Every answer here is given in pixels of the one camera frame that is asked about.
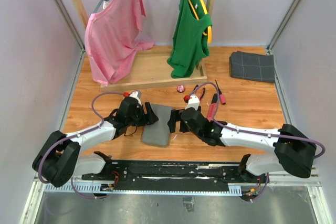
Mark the red black tape roll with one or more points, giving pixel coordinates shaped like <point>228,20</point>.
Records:
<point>180,88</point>

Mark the pink t-shirt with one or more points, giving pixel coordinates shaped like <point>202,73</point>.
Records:
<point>111,40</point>

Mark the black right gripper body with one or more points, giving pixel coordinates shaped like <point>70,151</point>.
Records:
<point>199,134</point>

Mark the pink black screwdriver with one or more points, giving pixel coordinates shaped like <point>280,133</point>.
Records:
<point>221,96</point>

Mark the wooden clothes rack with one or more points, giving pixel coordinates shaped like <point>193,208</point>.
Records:
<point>150,69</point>

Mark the pink black utility knife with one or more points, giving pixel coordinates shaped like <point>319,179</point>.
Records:
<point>212,107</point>

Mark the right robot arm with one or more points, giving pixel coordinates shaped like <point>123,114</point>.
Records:
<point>286,149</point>

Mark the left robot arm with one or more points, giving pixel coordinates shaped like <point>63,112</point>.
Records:
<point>59,159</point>

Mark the pink black pliers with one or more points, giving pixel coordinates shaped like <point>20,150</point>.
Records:
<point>201,93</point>

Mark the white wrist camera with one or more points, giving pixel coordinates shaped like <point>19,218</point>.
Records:
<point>135,94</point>
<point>192,101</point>

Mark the green tank top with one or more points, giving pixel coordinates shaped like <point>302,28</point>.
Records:
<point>191,45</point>

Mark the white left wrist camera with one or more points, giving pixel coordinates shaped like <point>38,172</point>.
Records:
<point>135,94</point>

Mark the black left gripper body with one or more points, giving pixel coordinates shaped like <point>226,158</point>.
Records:
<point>138,117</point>

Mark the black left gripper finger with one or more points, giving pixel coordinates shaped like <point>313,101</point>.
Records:
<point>131,130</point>
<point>150,116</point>

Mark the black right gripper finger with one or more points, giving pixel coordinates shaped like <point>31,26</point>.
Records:
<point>174,118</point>
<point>184,127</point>

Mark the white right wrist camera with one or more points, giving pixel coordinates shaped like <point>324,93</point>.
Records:
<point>192,101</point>

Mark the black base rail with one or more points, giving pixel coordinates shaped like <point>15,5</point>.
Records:
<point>173,177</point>

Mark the grey plastic tool case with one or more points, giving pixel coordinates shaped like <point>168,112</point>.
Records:
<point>158,134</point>

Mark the folded grey checked cloth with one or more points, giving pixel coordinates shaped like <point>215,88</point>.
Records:
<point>253,67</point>

